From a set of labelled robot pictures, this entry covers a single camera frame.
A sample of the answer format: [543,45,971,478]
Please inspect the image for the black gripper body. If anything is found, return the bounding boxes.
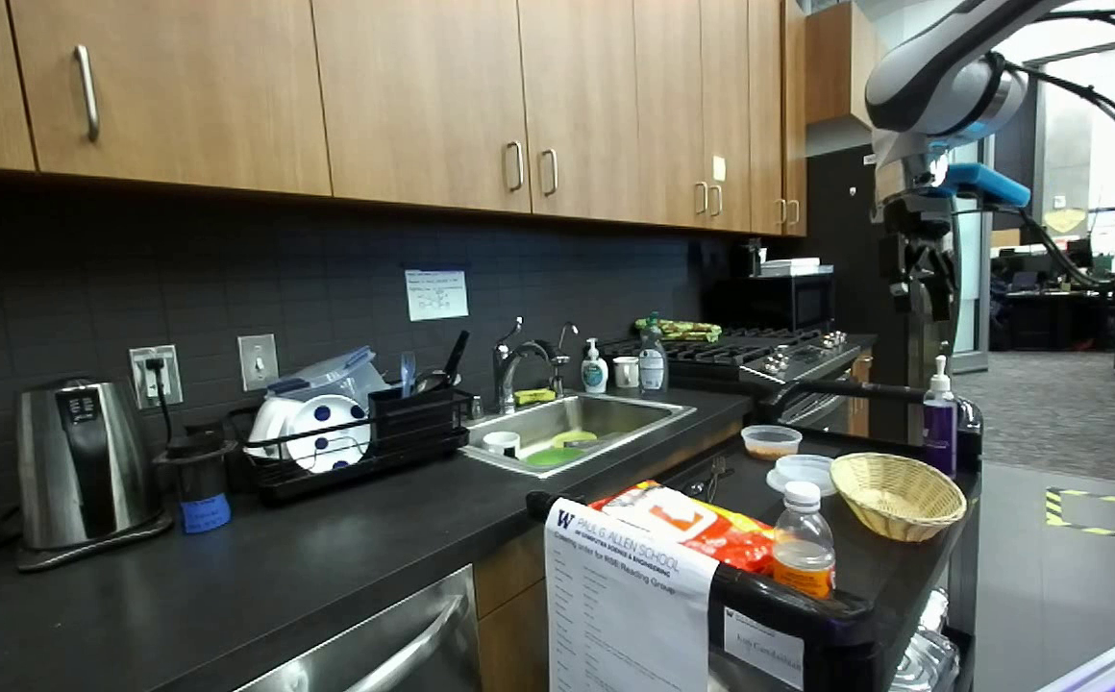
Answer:
[893,189,967,303]

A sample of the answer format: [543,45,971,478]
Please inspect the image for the black kitchen utensil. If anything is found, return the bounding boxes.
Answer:
[434,326,473,390]

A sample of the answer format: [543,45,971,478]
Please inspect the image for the purple pump bottle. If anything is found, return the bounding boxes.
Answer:
[919,354,967,482]

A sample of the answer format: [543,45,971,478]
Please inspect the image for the steel gas stove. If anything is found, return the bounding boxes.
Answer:
[671,319,882,440]

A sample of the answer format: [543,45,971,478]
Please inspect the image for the black countertop appliance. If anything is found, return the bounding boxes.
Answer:
[698,246,841,336]

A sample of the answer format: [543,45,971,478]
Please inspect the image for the woven wicker basket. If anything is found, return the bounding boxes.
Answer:
[827,449,975,545]

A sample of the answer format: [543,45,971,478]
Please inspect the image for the black utility cart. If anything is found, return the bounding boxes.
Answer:
[538,380,990,692]

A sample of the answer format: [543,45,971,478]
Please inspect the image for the yellow black floor tape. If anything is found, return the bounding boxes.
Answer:
[1041,484,1115,553]

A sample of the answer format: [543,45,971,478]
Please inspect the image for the plastic bottle orange liquid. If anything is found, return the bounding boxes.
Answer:
[766,478,841,605]

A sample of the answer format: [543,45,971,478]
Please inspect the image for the orange chip bag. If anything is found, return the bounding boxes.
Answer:
[591,478,790,578]

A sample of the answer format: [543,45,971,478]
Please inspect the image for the steel sink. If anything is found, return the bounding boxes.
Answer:
[458,394,702,484]

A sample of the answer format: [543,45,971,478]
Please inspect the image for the clear water bottle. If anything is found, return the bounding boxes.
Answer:
[889,590,967,692]

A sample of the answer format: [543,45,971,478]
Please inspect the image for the white soap dispenser bottle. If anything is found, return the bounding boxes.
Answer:
[576,336,611,396]

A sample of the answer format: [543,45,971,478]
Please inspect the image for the green cloth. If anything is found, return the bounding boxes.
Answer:
[514,426,609,478]

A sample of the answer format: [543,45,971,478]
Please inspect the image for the chrome faucet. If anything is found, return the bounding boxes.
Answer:
[493,336,563,416]

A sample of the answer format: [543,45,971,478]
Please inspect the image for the printed paper sheet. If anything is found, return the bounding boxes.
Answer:
[543,496,725,692]

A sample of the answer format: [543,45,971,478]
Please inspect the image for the white mug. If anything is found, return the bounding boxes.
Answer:
[479,426,526,467]

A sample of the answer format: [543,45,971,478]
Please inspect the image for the black dish rack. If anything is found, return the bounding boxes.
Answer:
[222,380,479,504]

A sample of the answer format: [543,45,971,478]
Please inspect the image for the clear plastic tub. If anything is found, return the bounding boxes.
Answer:
[277,344,390,404]

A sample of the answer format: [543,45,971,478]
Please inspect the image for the white plate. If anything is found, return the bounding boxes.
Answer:
[244,384,379,478]

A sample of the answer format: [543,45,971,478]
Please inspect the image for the steel dishwasher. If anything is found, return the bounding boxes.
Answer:
[227,560,484,692]

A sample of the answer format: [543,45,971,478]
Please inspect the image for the wooden upper cabinets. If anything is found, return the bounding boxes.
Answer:
[0,0,811,241]

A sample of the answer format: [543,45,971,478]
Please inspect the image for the small white wall notice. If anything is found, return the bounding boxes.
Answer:
[399,264,473,326]

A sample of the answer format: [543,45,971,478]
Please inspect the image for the wall switch plate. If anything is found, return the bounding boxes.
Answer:
[234,332,286,396]

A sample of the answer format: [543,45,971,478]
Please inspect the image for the black power cord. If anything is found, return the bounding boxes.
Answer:
[144,358,188,449]

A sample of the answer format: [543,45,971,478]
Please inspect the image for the wall power outlet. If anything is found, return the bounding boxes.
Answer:
[129,344,188,416]

